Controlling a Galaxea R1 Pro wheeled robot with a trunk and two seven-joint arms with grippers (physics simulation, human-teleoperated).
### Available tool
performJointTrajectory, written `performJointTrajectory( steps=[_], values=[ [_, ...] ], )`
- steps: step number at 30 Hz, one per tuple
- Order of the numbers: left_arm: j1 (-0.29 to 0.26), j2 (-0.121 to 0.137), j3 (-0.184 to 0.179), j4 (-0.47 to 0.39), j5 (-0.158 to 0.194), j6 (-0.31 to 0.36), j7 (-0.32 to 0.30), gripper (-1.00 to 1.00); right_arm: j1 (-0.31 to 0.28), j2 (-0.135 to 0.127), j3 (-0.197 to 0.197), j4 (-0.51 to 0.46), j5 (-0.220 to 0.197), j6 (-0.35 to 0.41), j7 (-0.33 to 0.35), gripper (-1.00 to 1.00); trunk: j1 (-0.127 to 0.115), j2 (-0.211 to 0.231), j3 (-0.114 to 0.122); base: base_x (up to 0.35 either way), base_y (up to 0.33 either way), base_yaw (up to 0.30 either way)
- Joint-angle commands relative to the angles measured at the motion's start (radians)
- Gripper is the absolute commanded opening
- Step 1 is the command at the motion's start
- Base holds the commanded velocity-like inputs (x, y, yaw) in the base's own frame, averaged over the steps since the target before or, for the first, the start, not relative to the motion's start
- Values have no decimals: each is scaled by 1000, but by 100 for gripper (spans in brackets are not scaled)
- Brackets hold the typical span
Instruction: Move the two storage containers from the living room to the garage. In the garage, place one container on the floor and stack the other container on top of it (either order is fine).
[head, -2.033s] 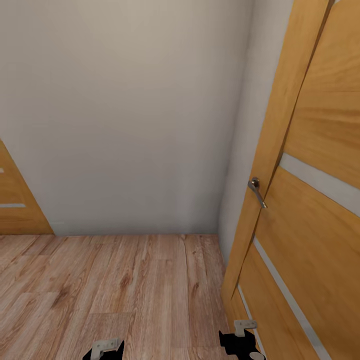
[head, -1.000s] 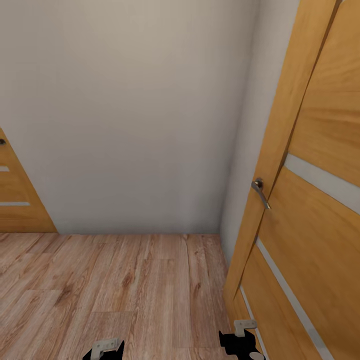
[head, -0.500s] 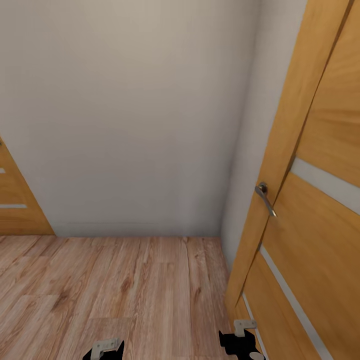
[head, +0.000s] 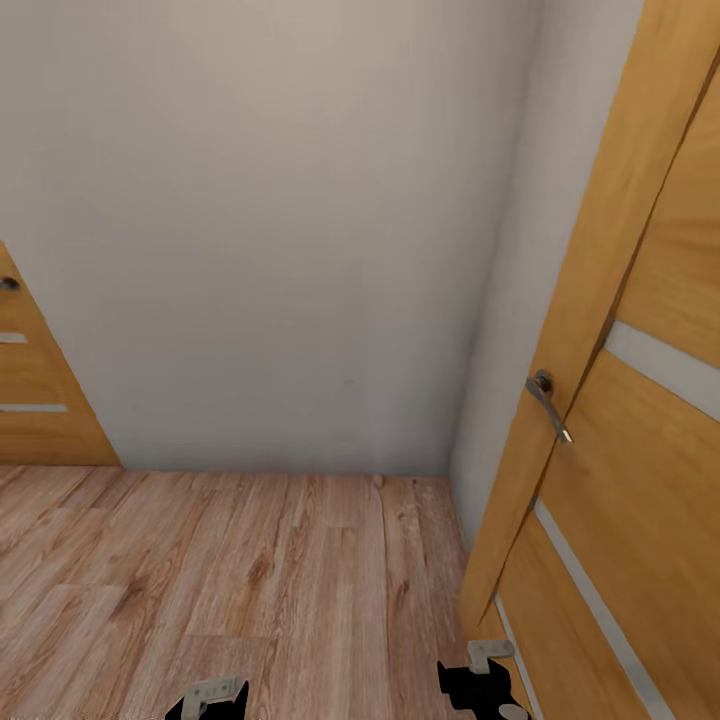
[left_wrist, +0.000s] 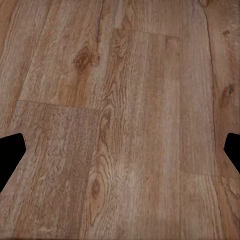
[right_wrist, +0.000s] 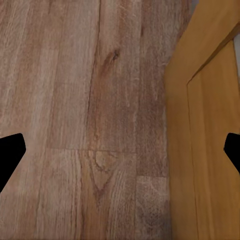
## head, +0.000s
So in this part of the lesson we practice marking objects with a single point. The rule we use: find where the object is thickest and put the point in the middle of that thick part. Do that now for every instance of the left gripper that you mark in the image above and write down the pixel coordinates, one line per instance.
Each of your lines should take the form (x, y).
(231, 709)

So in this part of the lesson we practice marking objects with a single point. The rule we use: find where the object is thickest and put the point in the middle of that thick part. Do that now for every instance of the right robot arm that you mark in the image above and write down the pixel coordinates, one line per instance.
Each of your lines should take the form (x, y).
(483, 686)

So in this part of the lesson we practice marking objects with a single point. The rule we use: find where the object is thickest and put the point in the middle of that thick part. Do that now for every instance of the door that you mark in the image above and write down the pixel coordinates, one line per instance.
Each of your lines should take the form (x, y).
(598, 554)
(44, 417)

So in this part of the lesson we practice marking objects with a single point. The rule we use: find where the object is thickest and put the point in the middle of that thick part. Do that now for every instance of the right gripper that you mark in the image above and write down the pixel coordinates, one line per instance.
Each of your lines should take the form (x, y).
(465, 687)

